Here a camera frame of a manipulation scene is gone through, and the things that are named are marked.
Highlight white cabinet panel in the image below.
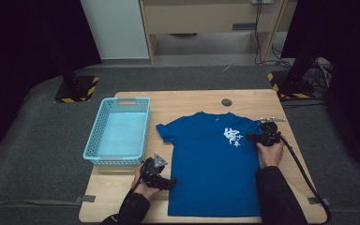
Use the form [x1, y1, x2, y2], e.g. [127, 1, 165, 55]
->
[80, 0, 151, 60]

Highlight grey strap on table edge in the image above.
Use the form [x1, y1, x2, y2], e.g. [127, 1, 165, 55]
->
[74, 194, 98, 204]
[307, 197, 332, 206]

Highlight black hanging cables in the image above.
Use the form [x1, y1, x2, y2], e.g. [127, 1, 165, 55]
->
[253, 0, 293, 68]

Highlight tangled floor cables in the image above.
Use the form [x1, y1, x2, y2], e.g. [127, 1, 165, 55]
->
[306, 56, 334, 95]

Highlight beige wooden desk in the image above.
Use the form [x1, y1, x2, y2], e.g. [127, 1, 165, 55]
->
[139, 0, 298, 64]

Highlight light blue plastic basket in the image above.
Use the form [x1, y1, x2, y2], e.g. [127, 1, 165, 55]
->
[82, 97, 151, 167]

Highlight black curtain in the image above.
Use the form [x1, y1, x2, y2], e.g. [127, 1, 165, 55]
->
[0, 0, 103, 177]
[280, 0, 360, 172]

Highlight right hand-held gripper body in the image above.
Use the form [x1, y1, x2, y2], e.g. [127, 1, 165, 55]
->
[259, 117, 287, 147]

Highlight person's right hand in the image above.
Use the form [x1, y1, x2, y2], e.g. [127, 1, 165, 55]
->
[256, 140, 286, 170]

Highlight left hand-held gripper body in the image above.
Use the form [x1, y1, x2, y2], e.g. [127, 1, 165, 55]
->
[141, 152, 169, 188]

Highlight blue t-shirt with white print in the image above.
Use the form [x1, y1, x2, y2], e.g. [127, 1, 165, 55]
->
[155, 111, 263, 218]

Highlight right hand-held gripper black cable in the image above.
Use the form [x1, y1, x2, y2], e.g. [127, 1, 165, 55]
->
[277, 132, 333, 225]

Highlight person's left hand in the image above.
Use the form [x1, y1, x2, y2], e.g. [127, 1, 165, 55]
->
[131, 163, 161, 202]

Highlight black stand with striped base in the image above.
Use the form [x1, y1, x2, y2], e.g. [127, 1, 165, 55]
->
[266, 55, 316, 100]
[54, 55, 100, 104]

